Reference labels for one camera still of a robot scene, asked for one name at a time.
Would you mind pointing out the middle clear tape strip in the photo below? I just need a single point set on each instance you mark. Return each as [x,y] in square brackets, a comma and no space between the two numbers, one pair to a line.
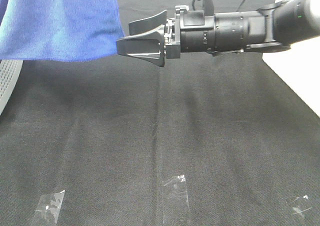
[175,202]

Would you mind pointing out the grey perforated basket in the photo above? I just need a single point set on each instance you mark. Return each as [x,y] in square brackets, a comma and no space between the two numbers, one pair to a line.
[9,74]

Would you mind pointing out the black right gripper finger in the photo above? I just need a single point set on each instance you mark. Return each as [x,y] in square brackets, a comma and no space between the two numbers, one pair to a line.
[148,46]
[146,24]

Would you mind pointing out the left clear tape strip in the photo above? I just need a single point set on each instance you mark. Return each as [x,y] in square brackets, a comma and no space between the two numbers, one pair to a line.
[48,209]

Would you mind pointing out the right clear tape strip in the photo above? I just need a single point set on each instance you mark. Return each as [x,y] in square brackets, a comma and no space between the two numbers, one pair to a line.
[299,206]

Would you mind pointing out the blue microfibre towel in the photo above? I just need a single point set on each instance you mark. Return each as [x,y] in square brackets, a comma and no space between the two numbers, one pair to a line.
[59,30]

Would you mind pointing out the clear tape strip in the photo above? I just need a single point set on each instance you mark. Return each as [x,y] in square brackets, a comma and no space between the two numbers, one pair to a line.
[175,202]
[299,206]
[48,209]

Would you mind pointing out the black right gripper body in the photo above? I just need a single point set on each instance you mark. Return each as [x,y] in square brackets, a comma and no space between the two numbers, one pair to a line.
[172,42]

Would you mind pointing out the black table cloth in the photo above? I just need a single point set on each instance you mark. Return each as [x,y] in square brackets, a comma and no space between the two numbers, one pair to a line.
[110,131]

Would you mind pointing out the white slotted storage box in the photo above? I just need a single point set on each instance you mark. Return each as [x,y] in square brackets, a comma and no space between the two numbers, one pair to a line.
[299,67]

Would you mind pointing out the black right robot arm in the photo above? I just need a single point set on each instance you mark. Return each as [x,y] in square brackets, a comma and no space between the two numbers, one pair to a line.
[269,29]

